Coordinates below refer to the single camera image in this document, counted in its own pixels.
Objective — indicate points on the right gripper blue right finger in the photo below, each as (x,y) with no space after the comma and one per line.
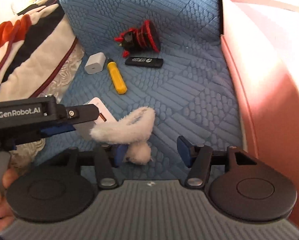
(185,150)

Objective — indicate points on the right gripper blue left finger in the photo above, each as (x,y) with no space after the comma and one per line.
(119,151)

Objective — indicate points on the white fluffy plush toy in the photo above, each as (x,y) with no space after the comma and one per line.
(134,130)

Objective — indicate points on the white power adapter box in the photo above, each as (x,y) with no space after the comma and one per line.
(83,129)

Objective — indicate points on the yellow handle screwdriver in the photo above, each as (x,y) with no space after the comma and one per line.
(116,77)

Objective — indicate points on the white usb charger cube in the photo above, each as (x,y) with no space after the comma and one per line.
(95,63)

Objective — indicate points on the black usb stick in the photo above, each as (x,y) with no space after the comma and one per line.
(144,62)

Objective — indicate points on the red black lion dance figurine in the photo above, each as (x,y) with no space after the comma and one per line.
(135,40)

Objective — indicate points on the person's left hand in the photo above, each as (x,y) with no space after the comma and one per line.
(6,214)

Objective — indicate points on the striped red white black blanket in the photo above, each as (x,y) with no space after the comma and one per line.
(39,53)

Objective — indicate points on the blue textured sofa cover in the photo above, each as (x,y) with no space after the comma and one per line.
(192,93)

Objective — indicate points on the pink cardboard box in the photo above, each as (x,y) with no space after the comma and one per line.
(260,43)

